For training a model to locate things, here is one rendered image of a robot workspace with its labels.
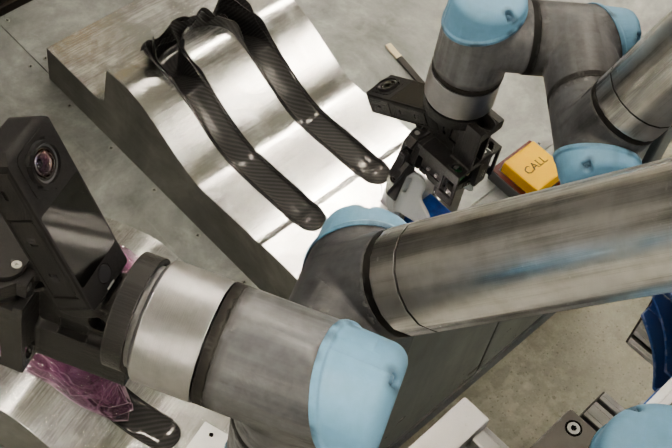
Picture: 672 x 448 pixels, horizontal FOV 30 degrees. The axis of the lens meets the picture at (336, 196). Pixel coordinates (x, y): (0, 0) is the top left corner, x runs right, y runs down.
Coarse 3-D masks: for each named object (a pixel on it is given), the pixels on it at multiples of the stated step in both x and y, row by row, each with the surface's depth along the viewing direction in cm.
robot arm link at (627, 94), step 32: (640, 64) 107; (576, 96) 116; (608, 96) 111; (640, 96) 108; (576, 128) 114; (608, 128) 112; (640, 128) 110; (576, 160) 113; (608, 160) 111; (640, 160) 114
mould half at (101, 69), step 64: (192, 0) 169; (256, 0) 160; (64, 64) 159; (128, 64) 151; (320, 64) 160; (128, 128) 154; (192, 128) 150; (256, 128) 153; (384, 128) 156; (192, 192) 150; (256, 192) 148; (320, 192) 149; (256, 256) 146
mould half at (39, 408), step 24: (120, 240) 141; (144, 240) 141; (0, 384) 129; (24, 384) 129; (48, 384) 129; (0, 408) 127; (24, 408) 127; (48, 408) 128; (72, 408) 130; (168, 408) 134; (192, 408) 134; (0, 432) 132; (24, 432) 128; (48, 432) 128; (72, 432) 129; (96, 432) 130; (120, 432) 131; (192, 432) 132
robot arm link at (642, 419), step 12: (636, 408) 96; (648, 408) 95; (660, 408) 95; (612, 420) 94; (624, 420) 93; (636, 420) 93; (648, 420) 94; (660, 420) 94; (600, 432) 95; (612, 432) 93; (624, 432) 92; (636, 432) 93; (648, 432) 93; (660, 432) 93; (600, 444) 92; (612, 444) 92; (624, 444) 92; (636, 444) 92; (648, 444) 92; (660, 444) 92
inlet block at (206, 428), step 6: (204, 426) 130; (210, 426) 130; (198, 432) 130; (204, 432) 130; (210, 432) 130; (216, 432) 130; (222, 432) 130; (198, 438) 129; (204, 438) 129; (210, 438) 129; (216, 438) 129; (222, 438) 130; (192, 444) 129; (198, 444) 129; (204, 444) 129; (210, 444) 129; (216, 444) 129; (222, 444) 129
